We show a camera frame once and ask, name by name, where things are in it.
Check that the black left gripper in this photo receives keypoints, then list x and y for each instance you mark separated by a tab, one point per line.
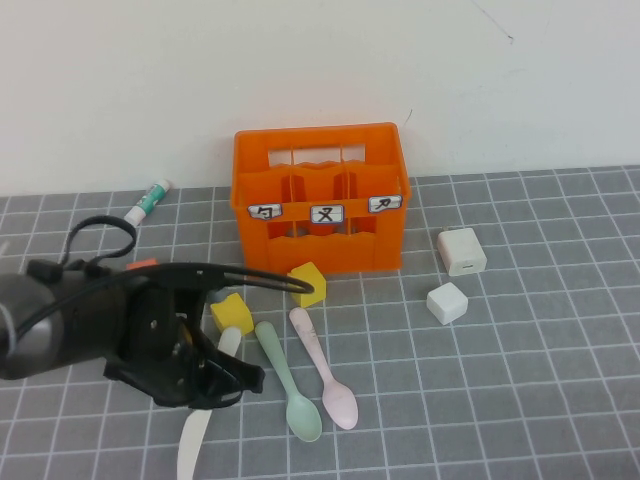
150	350

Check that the cream plastic knife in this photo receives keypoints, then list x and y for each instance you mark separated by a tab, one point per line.
231	340

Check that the mint green plastic spoon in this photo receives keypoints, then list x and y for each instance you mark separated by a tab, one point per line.
303	415

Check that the pink plastic spoon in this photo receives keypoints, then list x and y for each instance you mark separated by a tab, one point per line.
340	402

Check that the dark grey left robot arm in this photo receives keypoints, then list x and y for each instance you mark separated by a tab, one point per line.
50	325

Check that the orange plastic cutlery holder crate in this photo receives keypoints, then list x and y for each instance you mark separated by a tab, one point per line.
320	255

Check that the yellow cube block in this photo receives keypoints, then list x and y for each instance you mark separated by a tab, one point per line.
235	312
306	299

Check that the orange cube block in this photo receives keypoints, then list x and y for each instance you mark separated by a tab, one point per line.
142	264

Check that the paper label with spoon character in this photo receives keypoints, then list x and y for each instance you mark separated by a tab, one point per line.
265	212

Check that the paper label with fork character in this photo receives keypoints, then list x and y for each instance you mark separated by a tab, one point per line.
326	214

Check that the white green glue stick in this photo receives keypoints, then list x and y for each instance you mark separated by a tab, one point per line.
147	202

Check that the grey grid tablecloth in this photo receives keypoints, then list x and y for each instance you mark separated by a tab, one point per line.
450	400

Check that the white cube block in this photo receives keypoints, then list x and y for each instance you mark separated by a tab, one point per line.
446	302

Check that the paper label with knife character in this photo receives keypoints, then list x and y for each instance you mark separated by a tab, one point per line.
385	203

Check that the black left wrist camera bracket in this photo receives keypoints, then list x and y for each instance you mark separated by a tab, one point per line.
190	272

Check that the white USB wall charger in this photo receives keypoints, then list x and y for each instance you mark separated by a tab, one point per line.
461	252

